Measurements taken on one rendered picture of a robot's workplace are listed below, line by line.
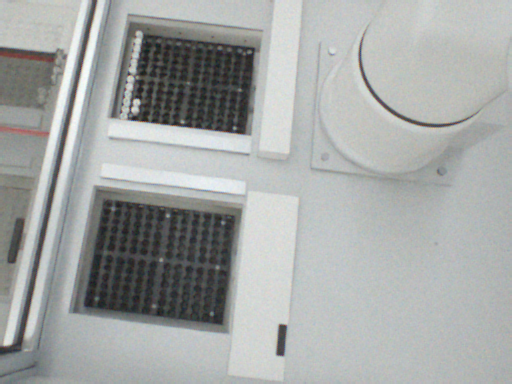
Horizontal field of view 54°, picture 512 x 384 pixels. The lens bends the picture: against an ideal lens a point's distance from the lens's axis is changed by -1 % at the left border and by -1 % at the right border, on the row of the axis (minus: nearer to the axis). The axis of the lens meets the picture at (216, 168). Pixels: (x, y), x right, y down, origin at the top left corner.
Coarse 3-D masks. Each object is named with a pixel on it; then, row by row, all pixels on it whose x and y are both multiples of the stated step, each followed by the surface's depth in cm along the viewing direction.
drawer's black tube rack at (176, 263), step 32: (128, 224) 87; (160, 224) 84; (192, 224) 84; (224, 224) 84; (128, 256) 82; (160, 256) 83; (192, 256) 86; (224, 256) 86; (128, 288) 84; (160, 288) 81; (192, 288) 81; (224, 288) 81; (192, 320) 80
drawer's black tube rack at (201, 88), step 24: (144, 48) 93; (168, 48) 97; (192, 48) 93; (216, 48) 93; (240, 48) 94; (144, 72) 95; (168, 72) 91; (192, 72) 92; (216, 72) 92; (240, 72) 92; (144, 96) 90; (168, 96) 93; (192, 96) 94; (216, 96) 90; (240, 96) 90; (144, 120) 92; (168, 120) 89; (192, 120) 92; (216, 120) 89; (240, 120) 92
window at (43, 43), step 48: (0, 0) 52; (48, 0) 65; (0, 48) 53; (48, 48) 67; (0, 96) 55; (48, 96) 69; (0, 144) 56; (48, 144) 72; (0, 192) 58; (48, 192) 74; (0, 240) 60; (0, 288) 61; (0, 336) 63
